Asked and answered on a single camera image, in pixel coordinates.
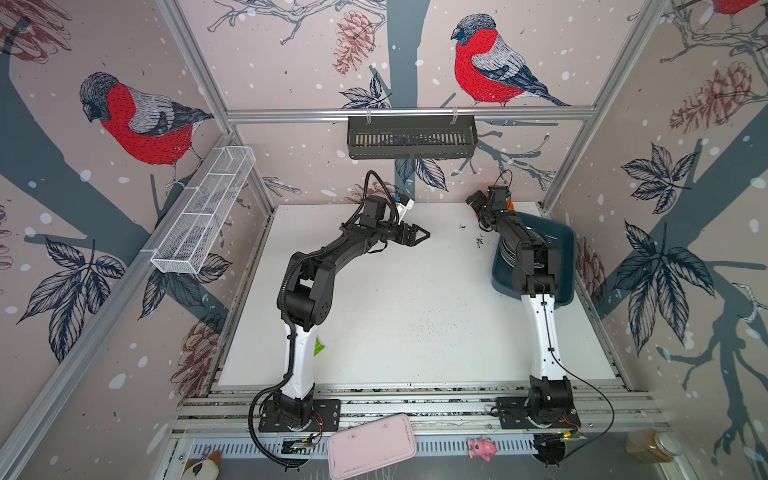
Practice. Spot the amber jar with lid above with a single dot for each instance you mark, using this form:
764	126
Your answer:
652	446

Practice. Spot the pink rectangular tray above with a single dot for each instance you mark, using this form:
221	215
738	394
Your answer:
371	446

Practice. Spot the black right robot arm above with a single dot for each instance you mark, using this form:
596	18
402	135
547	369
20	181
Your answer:
535	277

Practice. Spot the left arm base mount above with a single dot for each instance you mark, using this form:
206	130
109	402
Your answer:
325	415

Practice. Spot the teal plastic bin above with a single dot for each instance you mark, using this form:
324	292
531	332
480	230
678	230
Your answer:
560	237

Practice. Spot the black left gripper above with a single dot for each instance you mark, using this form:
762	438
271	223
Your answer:
410	242

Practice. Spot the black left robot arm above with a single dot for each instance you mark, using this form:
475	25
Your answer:
305	299

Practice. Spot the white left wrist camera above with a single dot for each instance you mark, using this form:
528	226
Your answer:
403	205

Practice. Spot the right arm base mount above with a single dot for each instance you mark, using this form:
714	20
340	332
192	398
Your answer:
521	413

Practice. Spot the black hanging wire basket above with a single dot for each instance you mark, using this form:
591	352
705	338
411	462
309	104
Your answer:
438	137

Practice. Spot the teal rim plate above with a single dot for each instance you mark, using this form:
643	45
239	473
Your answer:
507	252

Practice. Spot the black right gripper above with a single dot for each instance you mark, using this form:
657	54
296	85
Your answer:
480	202

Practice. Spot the white wire mesh shelf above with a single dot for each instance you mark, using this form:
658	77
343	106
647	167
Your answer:
193	233

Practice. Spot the pink pig toy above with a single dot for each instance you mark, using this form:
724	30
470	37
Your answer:
482	447

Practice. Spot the green snack packet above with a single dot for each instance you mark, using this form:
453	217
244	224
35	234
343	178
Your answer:
318	347

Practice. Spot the white orange plush toy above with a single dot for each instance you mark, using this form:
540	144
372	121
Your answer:
206	468

